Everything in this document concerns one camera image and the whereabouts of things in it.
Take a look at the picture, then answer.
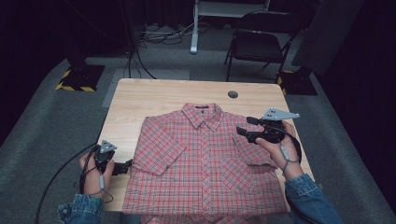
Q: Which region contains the black stand pole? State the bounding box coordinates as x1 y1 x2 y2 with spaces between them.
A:
118 0 138 54

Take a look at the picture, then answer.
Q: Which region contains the thin grey right gripper cord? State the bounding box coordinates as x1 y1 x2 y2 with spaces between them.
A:
278 143 302 175

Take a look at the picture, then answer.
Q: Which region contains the thin grey gripper cord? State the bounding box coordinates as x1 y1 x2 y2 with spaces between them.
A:
278 143 302 175
92 167 115 205

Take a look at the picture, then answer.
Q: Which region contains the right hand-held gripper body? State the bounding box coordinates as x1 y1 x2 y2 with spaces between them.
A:
256 107 301 145

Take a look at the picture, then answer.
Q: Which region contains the tangle of floor cables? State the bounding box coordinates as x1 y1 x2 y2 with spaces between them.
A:
137 18 226 47

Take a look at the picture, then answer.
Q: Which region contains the black base with yellow stripes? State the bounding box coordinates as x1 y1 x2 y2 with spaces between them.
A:
276 66 318 96
54 63 106 93

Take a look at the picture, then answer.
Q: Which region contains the thick black gripper cable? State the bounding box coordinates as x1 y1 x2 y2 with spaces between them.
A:
35 142 101 224
279 126 313 224

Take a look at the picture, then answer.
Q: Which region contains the black folding chair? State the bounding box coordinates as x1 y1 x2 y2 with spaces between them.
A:
224 10 304 83

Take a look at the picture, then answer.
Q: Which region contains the thick black left gripper cable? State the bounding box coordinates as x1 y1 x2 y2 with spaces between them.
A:
35 142 101 224

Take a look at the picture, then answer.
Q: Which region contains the grey upright panel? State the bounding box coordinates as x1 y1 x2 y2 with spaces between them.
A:
291 0 365 77

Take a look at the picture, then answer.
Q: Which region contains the red plaid short-sleeved shirt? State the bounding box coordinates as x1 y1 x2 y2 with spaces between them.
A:
121 103 290 224

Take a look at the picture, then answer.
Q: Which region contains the thick black right gripper cable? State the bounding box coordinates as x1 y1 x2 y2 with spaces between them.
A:
279 126 313 224

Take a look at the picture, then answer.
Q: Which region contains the person's right hand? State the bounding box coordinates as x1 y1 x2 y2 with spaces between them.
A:
255 120 304 182

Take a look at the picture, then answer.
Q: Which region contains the black floor cable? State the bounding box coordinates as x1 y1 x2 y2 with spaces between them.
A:
134 46 159 80

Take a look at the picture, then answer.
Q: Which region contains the thin grey left gripper cord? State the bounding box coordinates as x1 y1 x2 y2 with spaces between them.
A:
92 167 115 205

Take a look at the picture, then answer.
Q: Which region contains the white metal stand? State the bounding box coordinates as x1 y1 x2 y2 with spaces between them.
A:
189 0 272 55

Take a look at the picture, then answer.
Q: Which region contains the person's left hand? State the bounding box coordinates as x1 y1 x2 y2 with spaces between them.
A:
78 151 116 198

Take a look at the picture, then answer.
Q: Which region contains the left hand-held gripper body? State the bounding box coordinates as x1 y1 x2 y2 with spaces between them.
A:
92 139 119 175

